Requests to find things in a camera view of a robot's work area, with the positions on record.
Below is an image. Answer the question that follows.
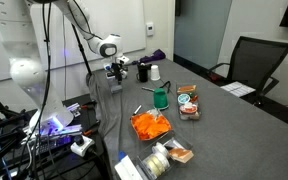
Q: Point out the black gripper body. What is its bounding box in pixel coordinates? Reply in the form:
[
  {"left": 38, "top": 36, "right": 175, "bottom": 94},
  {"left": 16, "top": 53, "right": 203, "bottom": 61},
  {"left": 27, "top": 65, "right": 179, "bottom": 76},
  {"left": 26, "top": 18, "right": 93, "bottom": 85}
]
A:
[{"left": 104, "top": 56, "right": 129, "bottom": 80}]

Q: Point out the small clear plastic container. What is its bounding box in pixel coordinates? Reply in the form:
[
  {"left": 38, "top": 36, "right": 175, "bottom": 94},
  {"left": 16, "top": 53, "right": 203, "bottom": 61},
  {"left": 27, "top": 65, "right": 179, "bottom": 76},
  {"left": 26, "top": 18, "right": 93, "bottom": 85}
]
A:
[{"left": 110, "top": 85, "right": 122, "bottom": 94}]

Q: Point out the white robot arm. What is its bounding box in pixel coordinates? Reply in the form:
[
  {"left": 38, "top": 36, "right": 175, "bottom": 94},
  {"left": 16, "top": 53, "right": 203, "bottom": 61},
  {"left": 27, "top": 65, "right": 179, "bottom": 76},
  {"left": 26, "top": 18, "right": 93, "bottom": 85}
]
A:
[{"left": 10, "top": 0, "right": 129, "bottom": 133}]

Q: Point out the clear snack container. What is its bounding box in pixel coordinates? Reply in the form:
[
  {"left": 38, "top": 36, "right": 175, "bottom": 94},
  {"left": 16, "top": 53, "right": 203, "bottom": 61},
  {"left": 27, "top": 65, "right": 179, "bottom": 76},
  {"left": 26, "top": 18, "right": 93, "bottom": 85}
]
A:
[{"left": 176, "top": 84, "right": 200, "bottom": 120}]

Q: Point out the black mug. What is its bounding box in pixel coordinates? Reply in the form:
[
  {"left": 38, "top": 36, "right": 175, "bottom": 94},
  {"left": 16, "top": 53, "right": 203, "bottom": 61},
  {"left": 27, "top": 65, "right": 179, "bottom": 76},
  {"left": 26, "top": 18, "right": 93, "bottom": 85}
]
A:
[{"left": 136, "top": 64, "right": 151, "bottom": 82}]

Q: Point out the blue tipped silver pen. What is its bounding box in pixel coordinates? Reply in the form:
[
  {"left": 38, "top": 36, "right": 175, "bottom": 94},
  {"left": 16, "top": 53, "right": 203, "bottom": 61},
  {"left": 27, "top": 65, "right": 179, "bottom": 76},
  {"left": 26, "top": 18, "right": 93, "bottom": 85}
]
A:
[{"left": 141, "top": 87, "right": 155, "bottom": 92}]

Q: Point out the white paper cup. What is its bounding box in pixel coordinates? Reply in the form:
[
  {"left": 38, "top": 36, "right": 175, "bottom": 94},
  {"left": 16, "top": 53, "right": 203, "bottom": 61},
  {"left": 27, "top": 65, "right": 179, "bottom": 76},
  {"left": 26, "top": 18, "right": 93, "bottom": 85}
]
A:
[{"left": 150, "top": 65, "right": 160, "bottom": 81}]

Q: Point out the black and white marker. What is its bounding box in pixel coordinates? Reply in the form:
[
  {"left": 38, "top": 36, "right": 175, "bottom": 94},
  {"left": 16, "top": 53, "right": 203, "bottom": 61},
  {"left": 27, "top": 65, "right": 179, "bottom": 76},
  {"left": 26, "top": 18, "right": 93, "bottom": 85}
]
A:
[{"left": 133, "top": 105, "right": 142, "bottom": 115}]

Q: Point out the purple cloth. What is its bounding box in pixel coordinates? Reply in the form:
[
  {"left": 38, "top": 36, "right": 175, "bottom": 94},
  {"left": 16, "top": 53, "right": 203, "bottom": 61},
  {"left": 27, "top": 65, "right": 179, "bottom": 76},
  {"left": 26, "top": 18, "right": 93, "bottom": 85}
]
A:
[{"left": 132, "top": 49, "right": 166, "bottom": 65}]

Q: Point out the green cup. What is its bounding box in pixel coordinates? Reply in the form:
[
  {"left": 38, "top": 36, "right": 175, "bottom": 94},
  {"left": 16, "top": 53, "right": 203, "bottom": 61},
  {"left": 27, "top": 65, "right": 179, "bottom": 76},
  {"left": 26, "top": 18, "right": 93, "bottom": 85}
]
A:
[{"left": 153, "top": 88, "right": 168, "bottom": 109}]

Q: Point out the orange snack bag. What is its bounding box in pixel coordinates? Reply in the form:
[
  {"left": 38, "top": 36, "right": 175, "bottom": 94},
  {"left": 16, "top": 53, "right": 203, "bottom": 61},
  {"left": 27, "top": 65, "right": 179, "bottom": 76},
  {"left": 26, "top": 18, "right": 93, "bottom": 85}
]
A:
[{"left": 131, "top": 110, "right": 172, "bottom": 141}]

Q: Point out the white power strip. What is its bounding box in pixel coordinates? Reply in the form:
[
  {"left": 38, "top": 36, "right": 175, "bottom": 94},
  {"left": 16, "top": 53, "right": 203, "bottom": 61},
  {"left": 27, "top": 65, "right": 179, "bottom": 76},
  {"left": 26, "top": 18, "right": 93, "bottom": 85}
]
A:
[{"left": 70, "top": 135, "right": 95, "bottom": 157}]

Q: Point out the blue marker cap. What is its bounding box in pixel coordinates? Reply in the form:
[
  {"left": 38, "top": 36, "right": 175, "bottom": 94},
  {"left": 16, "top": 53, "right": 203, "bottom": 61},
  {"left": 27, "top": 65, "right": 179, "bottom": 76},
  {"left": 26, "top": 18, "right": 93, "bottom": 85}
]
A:
[{"left": 118, "top": 151, "right": 126, "bottom": 161}]

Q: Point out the clear plastic organizer tray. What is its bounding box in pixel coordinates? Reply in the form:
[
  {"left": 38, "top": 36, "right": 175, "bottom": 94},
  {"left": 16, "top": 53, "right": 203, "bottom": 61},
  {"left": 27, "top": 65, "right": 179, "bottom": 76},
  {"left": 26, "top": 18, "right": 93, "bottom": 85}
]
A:
[{"left": 136, "top": 131, "right": 192, "bottom": 180}]

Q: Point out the white cardboard box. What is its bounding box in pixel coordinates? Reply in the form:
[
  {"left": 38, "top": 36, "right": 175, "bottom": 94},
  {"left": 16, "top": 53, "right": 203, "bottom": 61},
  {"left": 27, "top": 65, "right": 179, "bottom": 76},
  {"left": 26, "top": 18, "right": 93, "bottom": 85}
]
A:
[{"left": 115, "top": 155, "right": 143, "bottom": 180}]

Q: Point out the brown sponge block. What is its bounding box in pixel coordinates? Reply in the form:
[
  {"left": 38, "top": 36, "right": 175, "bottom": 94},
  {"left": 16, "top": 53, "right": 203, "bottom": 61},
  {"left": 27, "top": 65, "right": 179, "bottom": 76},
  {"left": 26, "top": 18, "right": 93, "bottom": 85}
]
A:
[{"left": 169, "top": 148, "right": 194, "bottom": 163}]

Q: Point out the white paper sheet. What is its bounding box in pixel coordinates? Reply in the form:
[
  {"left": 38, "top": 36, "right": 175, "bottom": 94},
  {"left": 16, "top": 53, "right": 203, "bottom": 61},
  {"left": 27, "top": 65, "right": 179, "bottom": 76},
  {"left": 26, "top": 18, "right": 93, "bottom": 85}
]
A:
[{"left": 222, "top": 82, "right": 255, "bottom": 97}]

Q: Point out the black office chair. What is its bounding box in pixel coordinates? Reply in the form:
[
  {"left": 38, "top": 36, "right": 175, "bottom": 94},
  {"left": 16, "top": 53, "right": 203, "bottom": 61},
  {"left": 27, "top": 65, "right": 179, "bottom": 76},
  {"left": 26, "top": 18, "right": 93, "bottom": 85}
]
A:
[{"left": 207, "top": 36, "right": 288, "bottom": 106}]

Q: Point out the white wall thermostat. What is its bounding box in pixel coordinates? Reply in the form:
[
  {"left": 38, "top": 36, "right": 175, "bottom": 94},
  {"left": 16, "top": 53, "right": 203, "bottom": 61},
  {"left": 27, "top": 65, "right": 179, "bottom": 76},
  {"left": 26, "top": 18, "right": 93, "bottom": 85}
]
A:
[{"left": 146, "top": 22, "right": 155, "bottom": 36}]

